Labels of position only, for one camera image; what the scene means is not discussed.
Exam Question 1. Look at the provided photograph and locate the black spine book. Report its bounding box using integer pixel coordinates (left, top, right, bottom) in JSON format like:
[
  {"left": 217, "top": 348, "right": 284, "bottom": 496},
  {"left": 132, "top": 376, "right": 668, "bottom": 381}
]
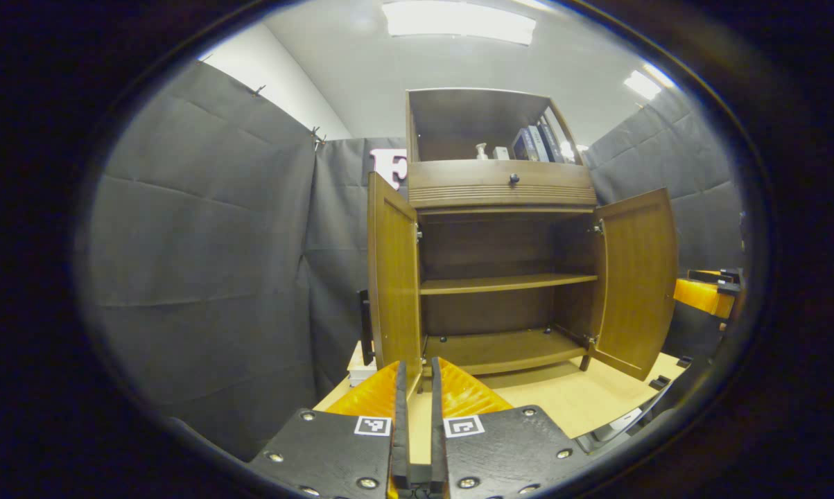
[{"left": 538, "top": 118, "right": 566, "bottom": 164}]

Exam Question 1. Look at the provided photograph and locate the wooden inner cabinet shelf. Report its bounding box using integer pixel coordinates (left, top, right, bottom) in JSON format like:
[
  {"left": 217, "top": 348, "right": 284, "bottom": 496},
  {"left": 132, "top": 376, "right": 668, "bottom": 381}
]
[{"left": 420, "top": 272, "right": 598, "bottom": 296}]

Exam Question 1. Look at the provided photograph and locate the black door handle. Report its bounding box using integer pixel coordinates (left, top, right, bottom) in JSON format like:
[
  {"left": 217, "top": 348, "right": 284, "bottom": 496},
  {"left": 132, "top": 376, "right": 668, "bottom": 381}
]
[{"left": 358, "top": 290, "right": 375, "bottom": 367}]

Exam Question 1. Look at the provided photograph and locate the small ceiling light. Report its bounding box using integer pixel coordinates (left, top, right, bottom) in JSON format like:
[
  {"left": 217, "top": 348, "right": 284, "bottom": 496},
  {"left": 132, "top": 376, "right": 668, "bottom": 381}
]
[{"left": 623, "top": 62, "right": 675, "bottom": 100}]

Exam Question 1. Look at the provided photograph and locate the black backdrop cloth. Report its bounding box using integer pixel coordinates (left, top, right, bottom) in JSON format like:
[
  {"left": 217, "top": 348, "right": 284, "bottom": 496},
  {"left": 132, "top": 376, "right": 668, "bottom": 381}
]
[{"left": 77, "top": 59, "right": 747, "bottom": 462}]

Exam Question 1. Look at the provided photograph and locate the wooden double-door shoe cabinet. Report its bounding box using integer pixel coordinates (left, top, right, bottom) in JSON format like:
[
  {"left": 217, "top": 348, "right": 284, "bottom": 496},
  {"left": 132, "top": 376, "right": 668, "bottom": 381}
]
[{"left": 358, "top": 87, "right": 679, "bottom": 390}]

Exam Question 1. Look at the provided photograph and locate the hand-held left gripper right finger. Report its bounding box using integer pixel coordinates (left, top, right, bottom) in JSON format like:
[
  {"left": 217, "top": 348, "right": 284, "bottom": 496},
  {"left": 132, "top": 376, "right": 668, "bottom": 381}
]
[{"left": 429, "top": 356, "right": 592, "bottom": 499}]

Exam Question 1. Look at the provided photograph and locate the wooden cabinet drawer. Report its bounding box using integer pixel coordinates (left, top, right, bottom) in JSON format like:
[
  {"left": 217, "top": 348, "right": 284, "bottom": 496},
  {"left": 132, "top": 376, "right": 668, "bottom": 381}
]
[{"left": 408, "top": 160, "right": 598, "bottom": 209}]

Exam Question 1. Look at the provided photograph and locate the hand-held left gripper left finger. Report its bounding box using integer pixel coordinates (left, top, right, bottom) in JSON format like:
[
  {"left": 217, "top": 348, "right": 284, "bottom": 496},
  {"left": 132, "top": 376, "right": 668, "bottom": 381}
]
[{"left": 249, "top": 360, "right": 412, "bottom": 499}]

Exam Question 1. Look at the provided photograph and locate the wooden cabinet door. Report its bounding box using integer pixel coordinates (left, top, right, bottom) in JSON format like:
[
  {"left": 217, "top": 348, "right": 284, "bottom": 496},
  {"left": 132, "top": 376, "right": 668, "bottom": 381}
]
[
  {"left": 367, "top": 172, "right": 423, "bottom": 390},
  {"left": 590, "top": 188, "right": 679, "bottom": 382}
]

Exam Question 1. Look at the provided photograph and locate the large ceiling light panel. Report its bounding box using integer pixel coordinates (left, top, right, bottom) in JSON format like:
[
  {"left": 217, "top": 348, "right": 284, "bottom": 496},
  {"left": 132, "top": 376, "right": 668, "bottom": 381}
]
[{"left": 381, "top": 0, "right": 537, "bottom": 46}]

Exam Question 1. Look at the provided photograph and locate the grey spine book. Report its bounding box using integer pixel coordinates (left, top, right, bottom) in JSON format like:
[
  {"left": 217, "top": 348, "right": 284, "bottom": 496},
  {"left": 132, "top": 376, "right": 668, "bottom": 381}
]
[{"left": 528, "top": 125, "right": 551, "bottom": 163}]

